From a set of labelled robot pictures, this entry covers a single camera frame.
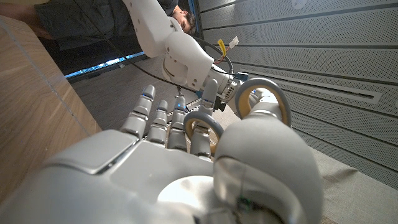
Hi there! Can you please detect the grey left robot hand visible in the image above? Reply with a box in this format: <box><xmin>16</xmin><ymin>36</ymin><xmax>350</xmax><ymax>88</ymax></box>
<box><xmin>210</xmin><ymin>68</ymin><xmax>246</xmax><ymax>111</ymax></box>

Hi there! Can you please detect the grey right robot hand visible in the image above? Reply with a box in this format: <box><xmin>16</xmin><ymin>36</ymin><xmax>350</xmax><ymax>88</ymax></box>
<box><xmin>0</xmin><ymin>79</ymin><xmax>324</xmax><ymax>224</ymax></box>

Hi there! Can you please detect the person in dark shirt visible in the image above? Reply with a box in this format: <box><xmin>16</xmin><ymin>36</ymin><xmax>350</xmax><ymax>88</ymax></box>
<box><xmin>0</xmin><ymin>0</ymin><xmax>197</xmax><ymax>52</ymax></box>

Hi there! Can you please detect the beige striped curtain backdrop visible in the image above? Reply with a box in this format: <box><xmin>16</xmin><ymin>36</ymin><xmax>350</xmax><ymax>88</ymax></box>
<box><xmin>211</xmin><ymin>105</ymin><xmax>398</xmax><ymax>224</ymax></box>

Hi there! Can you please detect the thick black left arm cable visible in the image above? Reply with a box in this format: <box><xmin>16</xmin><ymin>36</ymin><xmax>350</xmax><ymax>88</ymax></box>
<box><xmin>192</xmin><ymin>35</ymin><xmax>234</xmax><ymax>75</ymax></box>

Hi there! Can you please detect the black zigzag frame strip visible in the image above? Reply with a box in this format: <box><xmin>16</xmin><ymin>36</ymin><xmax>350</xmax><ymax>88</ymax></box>
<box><xmin>167</xmin><ymin>96</ymin><xmax>205</xmax><ymax>118</ymax></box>

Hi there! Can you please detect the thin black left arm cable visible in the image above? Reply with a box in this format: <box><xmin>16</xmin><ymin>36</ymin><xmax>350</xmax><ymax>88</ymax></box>
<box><xmin>73</xmin><ymin>0</ymin><xmax>197</xmax><ymax>93</ymax></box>

